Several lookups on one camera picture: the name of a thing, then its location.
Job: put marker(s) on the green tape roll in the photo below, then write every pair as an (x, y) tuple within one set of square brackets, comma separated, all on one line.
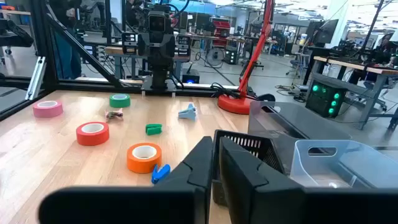
[(119, 104)]

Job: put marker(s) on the red tool cabinet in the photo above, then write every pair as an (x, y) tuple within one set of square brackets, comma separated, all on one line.
[(221, 31)]

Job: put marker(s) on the black monitor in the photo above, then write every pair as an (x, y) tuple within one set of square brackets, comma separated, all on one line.
[(326, 31)]

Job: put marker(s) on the black aluminium table frame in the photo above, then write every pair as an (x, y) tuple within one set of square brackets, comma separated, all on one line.
[(43, 62)]

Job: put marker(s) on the red desk lamp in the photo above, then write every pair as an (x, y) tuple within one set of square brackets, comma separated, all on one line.
[(236, 104)]

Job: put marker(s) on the orange tape roll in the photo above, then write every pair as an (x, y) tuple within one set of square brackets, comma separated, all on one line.
[(136, 163)]

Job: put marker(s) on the clear plastic bin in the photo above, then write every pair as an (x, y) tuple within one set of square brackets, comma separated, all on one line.
[(357, 161)]

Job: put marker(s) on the black slotted plastic basket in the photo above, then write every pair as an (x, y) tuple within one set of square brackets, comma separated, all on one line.
[(248, 143)]

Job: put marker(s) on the person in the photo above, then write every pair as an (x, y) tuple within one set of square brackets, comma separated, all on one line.
[(66, 56), (385, 49)]

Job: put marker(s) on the black computer tower green lights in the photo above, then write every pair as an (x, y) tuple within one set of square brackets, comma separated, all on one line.
[(325, 99)]

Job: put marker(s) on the green mini stapler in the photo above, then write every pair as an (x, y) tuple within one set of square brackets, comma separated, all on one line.
[(153, 129)]

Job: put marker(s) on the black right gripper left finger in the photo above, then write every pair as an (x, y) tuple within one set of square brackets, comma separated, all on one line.
[(186, 193)]

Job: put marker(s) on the silver frame bracket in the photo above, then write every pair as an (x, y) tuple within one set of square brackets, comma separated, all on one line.
[(35, 77)]

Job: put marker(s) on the wooden top workbench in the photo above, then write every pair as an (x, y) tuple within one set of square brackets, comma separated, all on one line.
[(357, 67)]

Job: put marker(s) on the black equipment box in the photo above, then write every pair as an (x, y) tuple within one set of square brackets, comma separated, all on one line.
[(129, 43), (183, 45)]

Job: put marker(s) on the black box with blue light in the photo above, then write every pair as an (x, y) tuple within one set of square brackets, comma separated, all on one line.
[(190, 77)]

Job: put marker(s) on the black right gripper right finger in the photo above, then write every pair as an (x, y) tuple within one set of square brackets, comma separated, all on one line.
[(264, 199)]

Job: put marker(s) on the small computer green lights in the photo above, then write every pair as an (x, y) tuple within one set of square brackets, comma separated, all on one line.
[(231, 56)]

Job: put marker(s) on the grey translucent plastic bin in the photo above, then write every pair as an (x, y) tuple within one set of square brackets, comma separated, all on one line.
[(280, 124)]

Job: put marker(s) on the black floor fan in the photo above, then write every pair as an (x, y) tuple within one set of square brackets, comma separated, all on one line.
[(215, 57)]

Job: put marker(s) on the pink tape roll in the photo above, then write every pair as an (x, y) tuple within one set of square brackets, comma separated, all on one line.
[(48, 113)]

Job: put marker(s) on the pink staple remover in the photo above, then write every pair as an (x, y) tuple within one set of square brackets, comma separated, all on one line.
[(114, 115)]

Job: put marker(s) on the red tape roll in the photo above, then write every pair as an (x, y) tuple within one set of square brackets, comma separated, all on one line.
[(92, 140)]

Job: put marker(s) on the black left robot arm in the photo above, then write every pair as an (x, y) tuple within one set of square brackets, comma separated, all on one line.
[(160, 77)]

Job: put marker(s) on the blue mini stapler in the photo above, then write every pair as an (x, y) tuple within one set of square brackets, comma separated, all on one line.
[(160, 173)]

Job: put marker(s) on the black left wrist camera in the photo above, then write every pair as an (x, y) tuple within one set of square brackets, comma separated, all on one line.
[(157, 21)]

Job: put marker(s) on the wooden bench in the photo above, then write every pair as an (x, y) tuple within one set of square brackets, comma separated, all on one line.
[(113, 51)]

